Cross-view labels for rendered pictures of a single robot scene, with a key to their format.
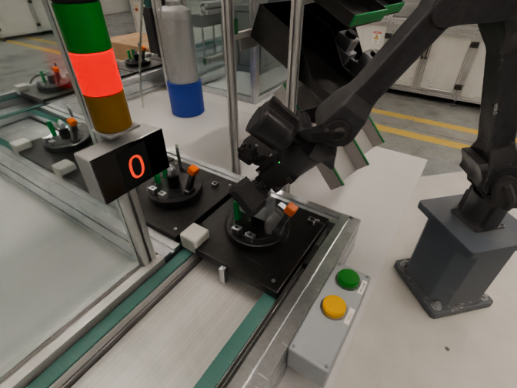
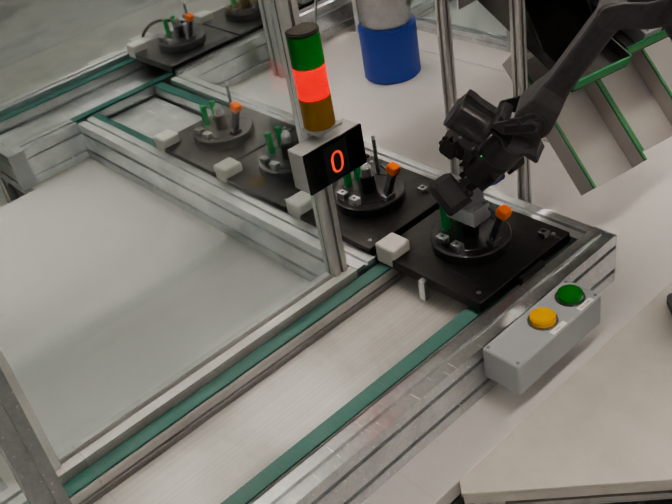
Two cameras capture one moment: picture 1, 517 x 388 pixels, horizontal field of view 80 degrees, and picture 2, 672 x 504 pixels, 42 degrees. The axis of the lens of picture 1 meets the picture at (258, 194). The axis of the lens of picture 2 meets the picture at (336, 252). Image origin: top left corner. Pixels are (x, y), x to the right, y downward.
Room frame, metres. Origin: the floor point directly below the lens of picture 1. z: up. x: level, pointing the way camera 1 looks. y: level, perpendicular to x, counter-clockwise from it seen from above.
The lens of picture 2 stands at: (-0.73, -0.21, 1.87)
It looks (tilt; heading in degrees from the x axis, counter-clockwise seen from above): 35 degrees down; 21
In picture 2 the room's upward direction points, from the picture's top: 11 degrees counter-clockwise
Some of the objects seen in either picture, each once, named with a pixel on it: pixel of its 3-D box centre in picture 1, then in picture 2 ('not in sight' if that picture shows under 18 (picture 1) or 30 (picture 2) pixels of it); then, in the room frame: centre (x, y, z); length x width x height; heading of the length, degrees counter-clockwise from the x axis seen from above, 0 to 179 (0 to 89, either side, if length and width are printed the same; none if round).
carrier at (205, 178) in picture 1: (172, 178); (367, 179); (0.64, 0.22, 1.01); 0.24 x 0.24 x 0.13; 57
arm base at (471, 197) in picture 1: (482, 205); not in sight; (0.43, -0.41, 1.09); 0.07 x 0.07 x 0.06; 12
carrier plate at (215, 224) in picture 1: (258, 232); (471, 246); (0.50, 0.00, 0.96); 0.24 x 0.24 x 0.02; 57
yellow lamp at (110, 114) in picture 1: (108, 108); (317, 109); (0.40, 0.20, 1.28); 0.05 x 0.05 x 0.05
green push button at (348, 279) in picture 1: (348, 279); (569, 296); (0.37, -0.17, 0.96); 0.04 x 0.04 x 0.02
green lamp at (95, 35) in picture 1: (83, 26); (305, 48); (0.40, 0.20, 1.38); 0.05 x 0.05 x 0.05
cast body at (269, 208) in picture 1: (253, 195); (462, 197); (0.50, 0.01, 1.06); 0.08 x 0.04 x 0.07; 57
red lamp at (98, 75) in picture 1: (97, 71); (311, 79); (0.40, 0.20, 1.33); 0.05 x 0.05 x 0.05
